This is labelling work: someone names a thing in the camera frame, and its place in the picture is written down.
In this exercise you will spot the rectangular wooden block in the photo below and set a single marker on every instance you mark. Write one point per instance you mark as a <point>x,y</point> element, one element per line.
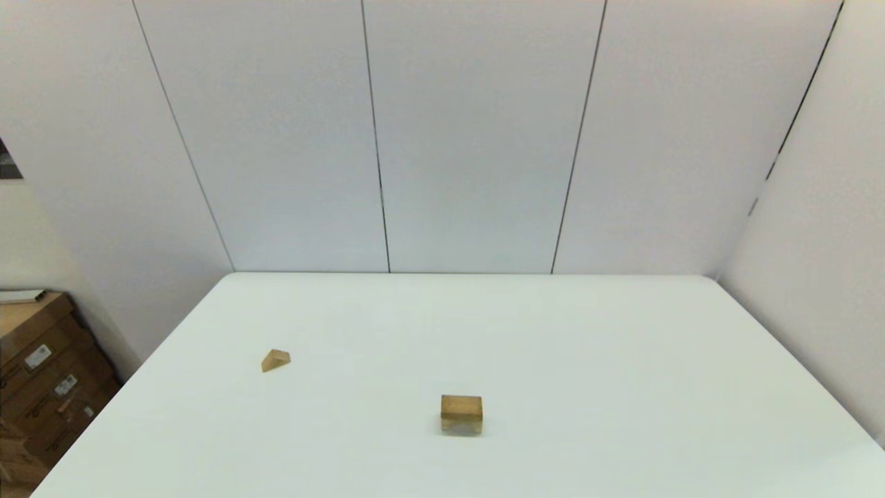
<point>461,406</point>

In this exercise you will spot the triangular wooden block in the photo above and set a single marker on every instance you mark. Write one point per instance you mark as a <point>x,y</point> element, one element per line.
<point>275,361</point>

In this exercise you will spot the brown cardboard box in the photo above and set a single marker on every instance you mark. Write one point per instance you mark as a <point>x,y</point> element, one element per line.
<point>48,394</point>
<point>76,425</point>
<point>41,339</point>
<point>17,456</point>

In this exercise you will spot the white flat object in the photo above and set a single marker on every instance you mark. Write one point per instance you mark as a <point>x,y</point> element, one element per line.
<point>21,297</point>

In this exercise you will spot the dark wall fixture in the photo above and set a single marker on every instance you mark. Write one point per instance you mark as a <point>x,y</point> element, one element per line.
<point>8,166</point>

